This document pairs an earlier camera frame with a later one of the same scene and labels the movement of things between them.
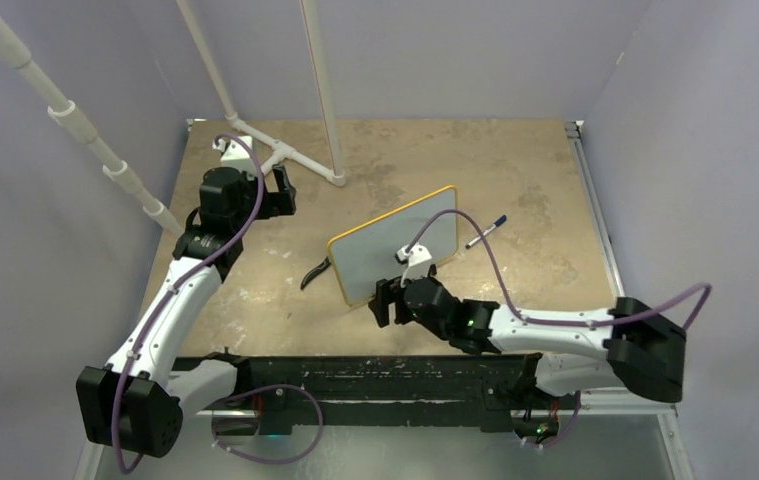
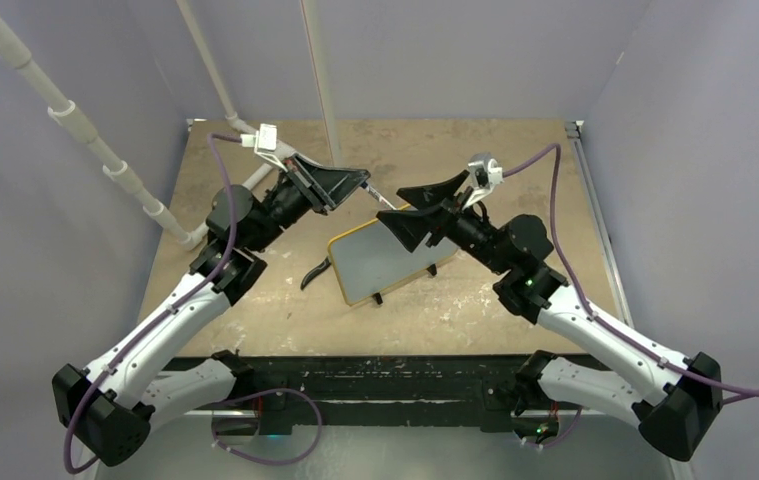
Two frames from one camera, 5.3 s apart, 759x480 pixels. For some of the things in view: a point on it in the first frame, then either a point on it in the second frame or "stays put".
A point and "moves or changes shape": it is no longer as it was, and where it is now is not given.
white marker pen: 499,222 moves or changes shape
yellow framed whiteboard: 366,254 stays put
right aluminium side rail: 573,130 stays put
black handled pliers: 324,264 stays put
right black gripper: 389,291 to 412,227
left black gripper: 277,203 to 322,188
